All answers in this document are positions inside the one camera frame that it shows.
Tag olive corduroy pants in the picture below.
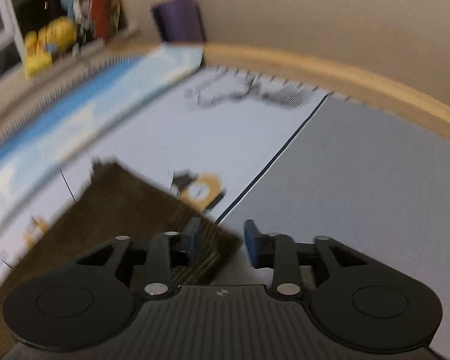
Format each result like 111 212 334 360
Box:
0 163 241 359

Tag printed white grey bedsheet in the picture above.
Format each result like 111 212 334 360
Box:
0 70 450 359

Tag light blue quilt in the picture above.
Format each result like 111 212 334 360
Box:
0 44 203 226

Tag purple rolled mat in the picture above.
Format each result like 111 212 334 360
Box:
151 0 206 43

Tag yellow plush toy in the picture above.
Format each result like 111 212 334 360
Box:
24 16 77 77

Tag wooden bed frame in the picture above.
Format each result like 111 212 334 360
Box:
204 43 450 141

